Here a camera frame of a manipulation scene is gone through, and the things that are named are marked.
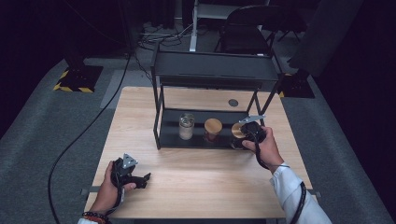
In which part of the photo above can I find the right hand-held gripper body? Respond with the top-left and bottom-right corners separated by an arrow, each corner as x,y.
238,115 -> 267,144

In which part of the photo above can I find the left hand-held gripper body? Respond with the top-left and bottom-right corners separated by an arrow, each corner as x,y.
110,153 -> 140,188

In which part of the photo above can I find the silver metal cup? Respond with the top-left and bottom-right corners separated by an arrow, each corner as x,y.
178,112 -> 195,141

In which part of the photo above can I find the black metal two-tier rack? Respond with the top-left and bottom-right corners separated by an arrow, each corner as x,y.
150,43 -> 284,153

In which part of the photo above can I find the person's left hand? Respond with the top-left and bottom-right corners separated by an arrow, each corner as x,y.
90,161 -> 137,216

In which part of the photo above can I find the person's right hand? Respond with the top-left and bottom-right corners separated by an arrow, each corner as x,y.
242,125 -> 285,174

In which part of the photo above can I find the black stand base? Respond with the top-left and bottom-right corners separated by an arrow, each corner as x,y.
278,69 -> 316,99

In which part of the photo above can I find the black folding chair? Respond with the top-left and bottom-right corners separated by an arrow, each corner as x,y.
214,4 -> 307,58

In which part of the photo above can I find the black base with yellow stripes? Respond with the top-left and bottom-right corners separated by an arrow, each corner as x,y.
52,64 -> 105,93

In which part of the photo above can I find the white metal stand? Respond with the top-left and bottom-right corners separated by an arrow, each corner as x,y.
189,0 -> 272,52

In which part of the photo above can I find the dark grey curtain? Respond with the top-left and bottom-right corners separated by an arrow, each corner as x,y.
288,0 -> 365,77

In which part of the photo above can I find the right hand-held gripper cable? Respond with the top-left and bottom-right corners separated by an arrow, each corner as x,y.
252,131 -> 308,224

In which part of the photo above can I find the hand-held gripper cable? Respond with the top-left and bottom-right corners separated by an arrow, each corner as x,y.
252,131 -> 308,224
106,161 -> 124,217

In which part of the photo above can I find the left hand-held gripper cable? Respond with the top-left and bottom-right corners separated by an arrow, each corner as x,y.
106,161 -> 124,217

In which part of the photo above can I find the dark bead bracelet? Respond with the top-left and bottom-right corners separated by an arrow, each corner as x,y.
81,211 -> 110,224

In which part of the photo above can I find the long black floor cable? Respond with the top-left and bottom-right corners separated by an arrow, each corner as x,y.
46,50 -> 134,224

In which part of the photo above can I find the bundle of floor cables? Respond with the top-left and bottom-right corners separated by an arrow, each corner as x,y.
136,21 -> 194,49

